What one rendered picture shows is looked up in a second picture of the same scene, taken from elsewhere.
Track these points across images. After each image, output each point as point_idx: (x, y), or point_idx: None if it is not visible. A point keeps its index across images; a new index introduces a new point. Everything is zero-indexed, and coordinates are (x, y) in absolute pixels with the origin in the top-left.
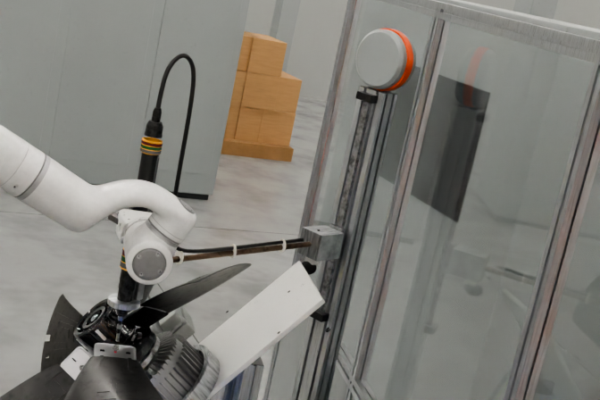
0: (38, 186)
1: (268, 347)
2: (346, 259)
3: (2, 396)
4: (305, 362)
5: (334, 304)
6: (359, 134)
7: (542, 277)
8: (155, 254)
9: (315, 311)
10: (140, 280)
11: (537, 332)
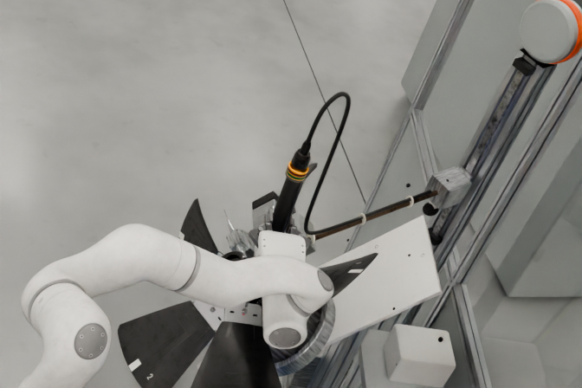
0: (188, 287)
1: (382, 320)
2: (469, 201)
3: (141, 318)
4: None
5: (449, 233)
6: (507, 98)
7: None
8: (292, 332)
9: (430, 234)
10: (274, 346)
11: None
